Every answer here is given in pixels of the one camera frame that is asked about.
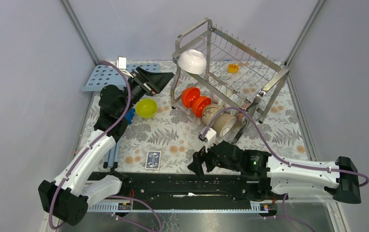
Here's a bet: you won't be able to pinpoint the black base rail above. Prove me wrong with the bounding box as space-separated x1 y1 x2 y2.
88 171 289 211

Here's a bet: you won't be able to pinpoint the blue playing card deck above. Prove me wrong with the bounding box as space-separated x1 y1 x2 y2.
145 151 161 170

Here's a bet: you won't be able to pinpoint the orange bowl rear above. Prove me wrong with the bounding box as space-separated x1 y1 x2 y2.
181 87 200 108

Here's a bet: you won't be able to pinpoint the stainless steel dish rack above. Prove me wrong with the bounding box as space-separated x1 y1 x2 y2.
170 18 290 144

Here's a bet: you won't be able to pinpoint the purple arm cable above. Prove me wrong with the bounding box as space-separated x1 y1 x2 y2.
199 106 369 188
48 60 133 231

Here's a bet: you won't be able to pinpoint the white dishes in rack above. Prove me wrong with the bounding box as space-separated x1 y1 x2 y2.
212 86 244 108

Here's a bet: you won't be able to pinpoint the light blue folded tripod stand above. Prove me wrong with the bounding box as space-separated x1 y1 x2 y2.
103 140 121 170

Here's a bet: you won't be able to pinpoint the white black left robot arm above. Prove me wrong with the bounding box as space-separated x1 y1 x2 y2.
38 66 174 226

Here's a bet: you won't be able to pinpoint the yellow-green plastic bowl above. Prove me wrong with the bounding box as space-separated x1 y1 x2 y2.
135 99 158 119

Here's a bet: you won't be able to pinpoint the small yellow cup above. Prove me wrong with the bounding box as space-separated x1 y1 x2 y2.
227 64 239 73

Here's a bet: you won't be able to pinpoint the orange bowl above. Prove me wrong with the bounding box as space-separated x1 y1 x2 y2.
181 87 200 108
192 96 212 117

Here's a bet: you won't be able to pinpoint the orange bowl front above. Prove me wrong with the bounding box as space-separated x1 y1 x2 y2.
192 96 212 117

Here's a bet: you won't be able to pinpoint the light blue perforated tray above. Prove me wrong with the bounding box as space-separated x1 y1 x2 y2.
81 63 160 92

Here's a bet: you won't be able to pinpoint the patterned beige ceramic bowl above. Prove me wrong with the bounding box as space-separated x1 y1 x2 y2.
202 104 224 125

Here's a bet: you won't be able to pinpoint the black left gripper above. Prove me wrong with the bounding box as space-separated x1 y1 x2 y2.
118 66 174 116

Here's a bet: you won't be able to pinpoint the white plastic bowl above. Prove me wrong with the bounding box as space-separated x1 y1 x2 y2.
177 49 207 75

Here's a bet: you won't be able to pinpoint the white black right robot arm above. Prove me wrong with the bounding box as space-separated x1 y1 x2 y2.
188 141 361 204

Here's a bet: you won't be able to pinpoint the light blue cable duct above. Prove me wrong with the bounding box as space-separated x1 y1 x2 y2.
87 201 270 215

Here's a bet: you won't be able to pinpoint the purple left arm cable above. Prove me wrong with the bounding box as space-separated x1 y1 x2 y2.
48 60 133 231

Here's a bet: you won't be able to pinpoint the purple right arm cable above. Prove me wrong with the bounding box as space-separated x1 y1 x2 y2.
199 106 369 188

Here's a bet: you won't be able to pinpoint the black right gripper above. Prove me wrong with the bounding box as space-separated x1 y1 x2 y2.
187 137 241 177

